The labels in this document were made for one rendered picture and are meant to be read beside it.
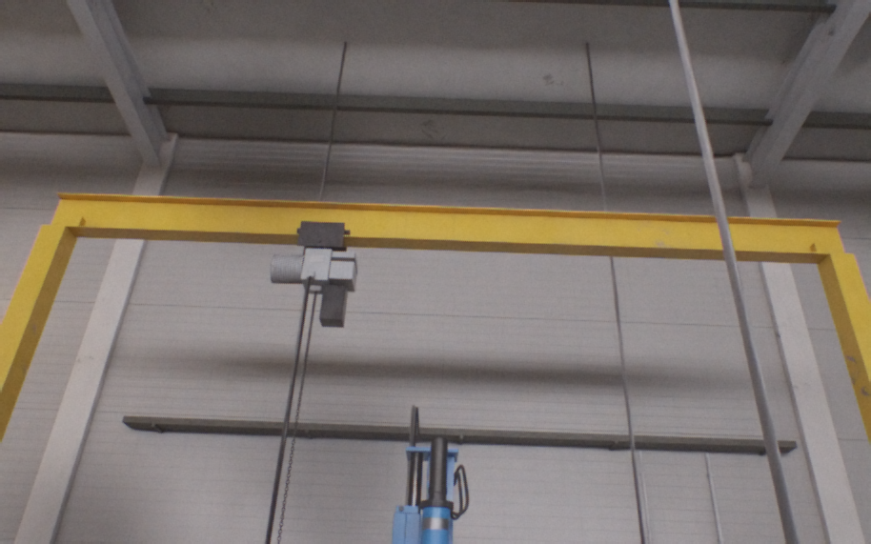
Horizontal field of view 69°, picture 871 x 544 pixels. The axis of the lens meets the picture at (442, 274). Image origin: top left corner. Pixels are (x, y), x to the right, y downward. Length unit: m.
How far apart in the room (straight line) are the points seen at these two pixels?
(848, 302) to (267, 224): 3.76
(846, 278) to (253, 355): 5.09
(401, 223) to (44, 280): 2.27
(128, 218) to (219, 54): 3.23
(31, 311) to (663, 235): 4.04
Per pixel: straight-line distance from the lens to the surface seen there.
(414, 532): 4.29
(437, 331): 6.57
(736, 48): 7.61
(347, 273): 4.07
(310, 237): 4.25
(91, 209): 4.98
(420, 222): 4.35
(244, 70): 7.67
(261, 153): 8.09
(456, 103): 7.39
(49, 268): 4.73
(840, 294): 4.75
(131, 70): 7.90
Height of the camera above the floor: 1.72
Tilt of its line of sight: 30 degrees up
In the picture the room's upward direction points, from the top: 2 degrees clockwise
